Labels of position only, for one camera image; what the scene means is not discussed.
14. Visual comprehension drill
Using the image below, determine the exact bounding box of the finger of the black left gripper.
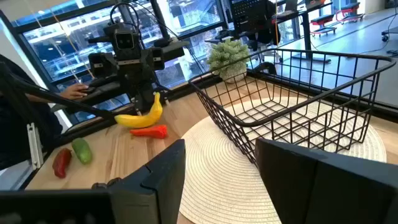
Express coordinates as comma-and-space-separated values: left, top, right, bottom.
134, 90, 146, 115
144, 88, 156, 110

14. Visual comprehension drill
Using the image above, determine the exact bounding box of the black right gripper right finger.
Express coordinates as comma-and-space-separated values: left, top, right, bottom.
254, 138, 398, 224

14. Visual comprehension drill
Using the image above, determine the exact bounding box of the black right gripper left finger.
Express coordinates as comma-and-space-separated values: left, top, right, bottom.
107, 139, 187, 224

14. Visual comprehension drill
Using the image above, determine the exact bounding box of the yellow banana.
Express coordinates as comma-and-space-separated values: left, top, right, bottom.
114, 91, 164, 129

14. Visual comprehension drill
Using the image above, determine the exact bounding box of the orange pepper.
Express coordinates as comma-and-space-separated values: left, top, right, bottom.
129, 124, 169, 139

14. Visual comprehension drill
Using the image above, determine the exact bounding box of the green cucumber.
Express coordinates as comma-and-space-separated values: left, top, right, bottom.
71, 138, 93, 166

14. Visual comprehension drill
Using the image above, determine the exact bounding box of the red chilli pepper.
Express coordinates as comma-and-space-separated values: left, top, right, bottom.
52, 147, 73, 179

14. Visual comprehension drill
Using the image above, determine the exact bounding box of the white round plate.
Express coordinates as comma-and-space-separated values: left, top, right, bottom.
179, 96, 387, 224

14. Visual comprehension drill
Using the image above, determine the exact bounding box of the person's hand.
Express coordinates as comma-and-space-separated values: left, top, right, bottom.
58, 83, 90, 100

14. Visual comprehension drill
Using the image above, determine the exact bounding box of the black diagonal strut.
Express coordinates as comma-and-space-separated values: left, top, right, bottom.
0, 62, 116, 121

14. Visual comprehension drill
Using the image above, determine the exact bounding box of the potted green plant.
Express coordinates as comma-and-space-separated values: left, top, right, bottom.
206, 39, 251, 84

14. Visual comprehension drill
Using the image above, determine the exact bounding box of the black office chair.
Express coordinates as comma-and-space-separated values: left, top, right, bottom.
228, 0, 280, 52

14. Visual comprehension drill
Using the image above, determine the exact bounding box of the person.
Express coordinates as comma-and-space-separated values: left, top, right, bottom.
0, 54, 65, 171

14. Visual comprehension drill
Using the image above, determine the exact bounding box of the black standing desk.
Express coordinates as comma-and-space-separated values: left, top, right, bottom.
273, 0, 335, 63

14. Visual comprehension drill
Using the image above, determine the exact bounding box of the red black bench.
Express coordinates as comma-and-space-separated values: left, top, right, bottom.
310, 14, 338, 38
335, 2, 365, 24

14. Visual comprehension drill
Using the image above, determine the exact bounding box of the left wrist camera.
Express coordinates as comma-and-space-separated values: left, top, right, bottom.
112, 28, 137, 52

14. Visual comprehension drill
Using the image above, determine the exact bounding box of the black window frame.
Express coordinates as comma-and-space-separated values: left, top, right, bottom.
0, 0, 237, 125

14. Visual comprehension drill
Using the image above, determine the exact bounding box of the black wire basket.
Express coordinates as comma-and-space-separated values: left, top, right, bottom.
188, 48, 397, 166

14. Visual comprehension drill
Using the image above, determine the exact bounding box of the silver metal bracket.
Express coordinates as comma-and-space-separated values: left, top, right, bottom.
26, 123, 44, 170

